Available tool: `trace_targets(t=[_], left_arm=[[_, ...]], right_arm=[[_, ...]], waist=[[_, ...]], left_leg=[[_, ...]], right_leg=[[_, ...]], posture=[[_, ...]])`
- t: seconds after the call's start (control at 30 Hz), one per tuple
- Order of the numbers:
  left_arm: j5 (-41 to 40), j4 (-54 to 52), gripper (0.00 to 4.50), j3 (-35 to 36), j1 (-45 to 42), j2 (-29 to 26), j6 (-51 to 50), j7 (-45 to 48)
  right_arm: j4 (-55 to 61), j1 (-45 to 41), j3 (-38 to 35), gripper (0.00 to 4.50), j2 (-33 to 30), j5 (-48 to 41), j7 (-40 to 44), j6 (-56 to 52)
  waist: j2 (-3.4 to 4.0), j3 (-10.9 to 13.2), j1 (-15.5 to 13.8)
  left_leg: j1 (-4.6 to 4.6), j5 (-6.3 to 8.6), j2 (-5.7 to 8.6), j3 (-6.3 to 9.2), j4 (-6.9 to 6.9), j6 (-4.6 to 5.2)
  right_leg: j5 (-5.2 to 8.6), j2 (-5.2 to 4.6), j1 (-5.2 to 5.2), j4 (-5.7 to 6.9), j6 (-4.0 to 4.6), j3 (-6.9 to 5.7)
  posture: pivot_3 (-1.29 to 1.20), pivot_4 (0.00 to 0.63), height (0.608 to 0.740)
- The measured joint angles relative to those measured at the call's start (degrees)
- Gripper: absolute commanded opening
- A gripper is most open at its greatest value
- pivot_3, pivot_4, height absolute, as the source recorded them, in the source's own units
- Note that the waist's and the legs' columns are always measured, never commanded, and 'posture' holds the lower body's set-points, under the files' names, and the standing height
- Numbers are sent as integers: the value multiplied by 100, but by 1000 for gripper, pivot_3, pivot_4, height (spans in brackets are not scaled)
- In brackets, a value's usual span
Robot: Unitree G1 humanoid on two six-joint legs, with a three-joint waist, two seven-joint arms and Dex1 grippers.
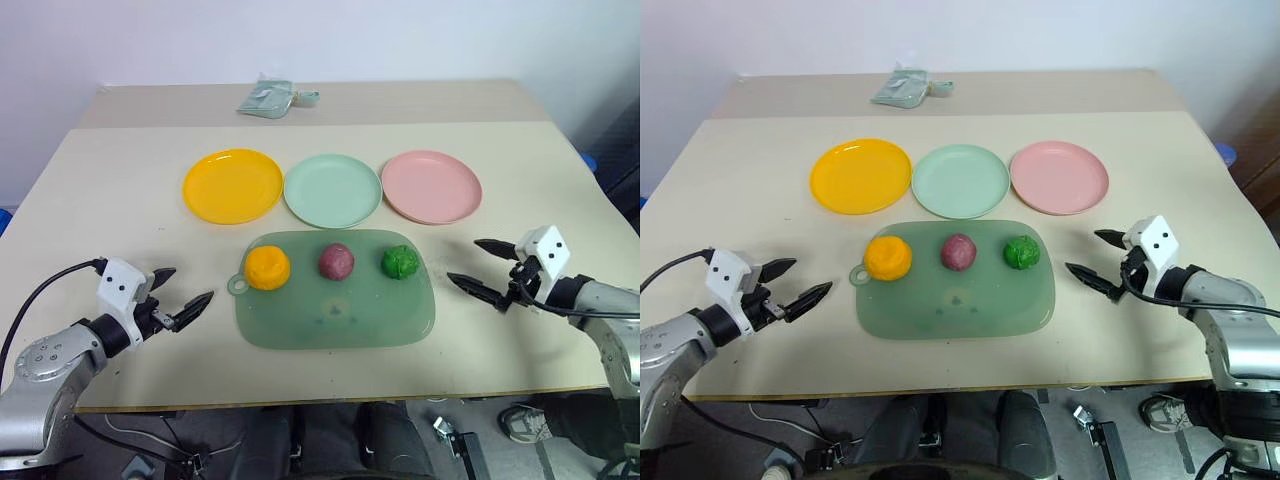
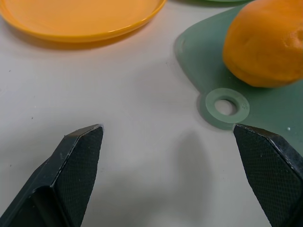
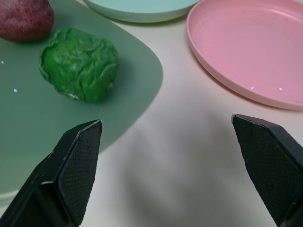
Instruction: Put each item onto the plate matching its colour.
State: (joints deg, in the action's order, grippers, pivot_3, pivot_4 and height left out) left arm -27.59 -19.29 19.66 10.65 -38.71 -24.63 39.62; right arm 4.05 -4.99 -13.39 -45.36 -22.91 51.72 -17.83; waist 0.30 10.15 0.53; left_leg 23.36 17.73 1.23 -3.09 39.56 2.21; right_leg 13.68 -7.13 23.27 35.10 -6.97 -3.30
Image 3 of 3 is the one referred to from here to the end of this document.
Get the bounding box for pink plate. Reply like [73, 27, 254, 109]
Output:
[186, 0, 303, 111]

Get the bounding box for reddish-purple toy potato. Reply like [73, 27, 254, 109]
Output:
[0, 0, 55, 44]

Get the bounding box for dark green mat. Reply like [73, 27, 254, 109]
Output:
[0, 0, 164, 209]

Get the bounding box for light green plate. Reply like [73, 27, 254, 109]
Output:
[82, 0, 202, 24]

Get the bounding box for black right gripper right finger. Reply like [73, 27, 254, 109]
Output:
[231, 113, 303, 227]

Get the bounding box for green toy cabbage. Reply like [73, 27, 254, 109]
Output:
[38, 27, 120, 103]

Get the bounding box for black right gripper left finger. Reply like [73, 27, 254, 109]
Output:
[0, 119, 103, 227]

